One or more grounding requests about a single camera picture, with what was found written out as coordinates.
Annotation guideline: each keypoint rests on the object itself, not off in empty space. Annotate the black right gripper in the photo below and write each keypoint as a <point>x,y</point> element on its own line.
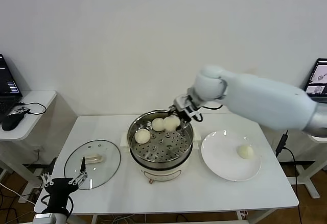
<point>187,105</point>

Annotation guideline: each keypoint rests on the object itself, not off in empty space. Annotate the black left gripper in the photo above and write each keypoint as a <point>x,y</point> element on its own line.
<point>60,187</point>

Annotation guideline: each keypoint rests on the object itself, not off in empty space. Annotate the white steamed baozi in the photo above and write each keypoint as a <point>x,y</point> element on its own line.
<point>170,123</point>
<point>142,136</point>
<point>158,125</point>
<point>245,152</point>

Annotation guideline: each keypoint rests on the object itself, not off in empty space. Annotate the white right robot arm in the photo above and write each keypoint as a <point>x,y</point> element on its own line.
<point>255,99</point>

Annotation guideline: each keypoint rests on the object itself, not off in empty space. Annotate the stainless steel steamer basket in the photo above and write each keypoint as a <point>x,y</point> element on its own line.
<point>176,148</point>

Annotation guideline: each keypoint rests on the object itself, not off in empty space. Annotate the white round plate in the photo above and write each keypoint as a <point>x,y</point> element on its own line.
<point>219,157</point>

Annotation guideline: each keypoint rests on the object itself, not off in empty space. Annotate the cream electric cooker pot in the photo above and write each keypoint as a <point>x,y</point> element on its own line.
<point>161,174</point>

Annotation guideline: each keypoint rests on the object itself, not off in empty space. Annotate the white table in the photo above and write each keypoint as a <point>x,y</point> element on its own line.
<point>102,127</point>

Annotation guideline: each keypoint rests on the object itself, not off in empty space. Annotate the white side desk with mouse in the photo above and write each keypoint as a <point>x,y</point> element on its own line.
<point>33,122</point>

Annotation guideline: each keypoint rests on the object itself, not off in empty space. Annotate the black computer mouse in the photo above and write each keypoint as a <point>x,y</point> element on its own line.
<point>11,122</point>

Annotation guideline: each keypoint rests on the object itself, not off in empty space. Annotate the small grey usb hub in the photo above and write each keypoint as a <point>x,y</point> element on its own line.
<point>21,109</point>

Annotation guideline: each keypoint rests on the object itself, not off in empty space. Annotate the black laptop dark screen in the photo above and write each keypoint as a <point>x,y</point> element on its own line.
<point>7,81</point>

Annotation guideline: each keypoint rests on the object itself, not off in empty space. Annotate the white side desk with power strip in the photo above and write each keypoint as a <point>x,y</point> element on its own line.
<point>306,180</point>

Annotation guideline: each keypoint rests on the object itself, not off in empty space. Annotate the grey laptop with image windows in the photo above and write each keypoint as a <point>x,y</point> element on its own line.
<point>318,78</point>

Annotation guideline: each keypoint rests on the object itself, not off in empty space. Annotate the white wall socket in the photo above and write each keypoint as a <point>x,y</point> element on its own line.
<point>37,148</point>

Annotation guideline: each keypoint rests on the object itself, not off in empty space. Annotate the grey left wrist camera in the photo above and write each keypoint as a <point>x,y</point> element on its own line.
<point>44,219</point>

